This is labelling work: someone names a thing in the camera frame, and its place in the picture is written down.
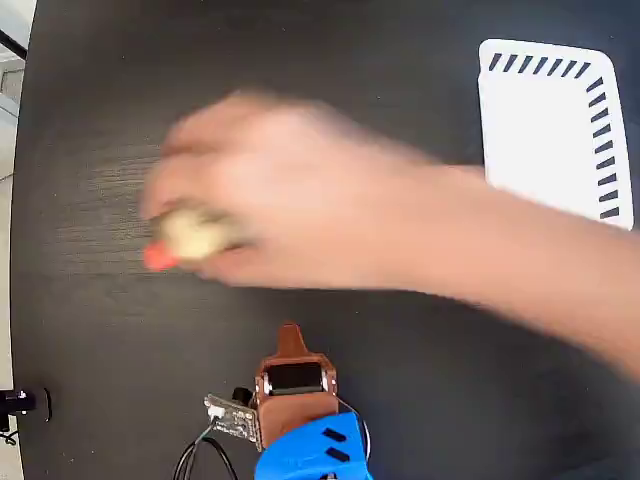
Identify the red toy turtle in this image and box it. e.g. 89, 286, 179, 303
142, 202, 251, 274

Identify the person's bare forearm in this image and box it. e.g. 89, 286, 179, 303
419, 162, 640, 386

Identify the white slotted tray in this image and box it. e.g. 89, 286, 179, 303
477, 38, 635, 232

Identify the person's bare hand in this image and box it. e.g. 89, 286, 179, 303
142, 92, 432, 292

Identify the black table clamp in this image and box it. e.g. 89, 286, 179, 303
0, 387, 54, 434

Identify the black metal bar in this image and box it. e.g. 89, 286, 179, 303
0, 28, 29, 60

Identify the white red servo wire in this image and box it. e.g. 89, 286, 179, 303
333, 394, 362, 417

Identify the bare circuit board camera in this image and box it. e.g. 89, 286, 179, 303
203, 387, 261, 444

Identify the black camera cable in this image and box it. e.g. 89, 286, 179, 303
172, 419, 240, 480

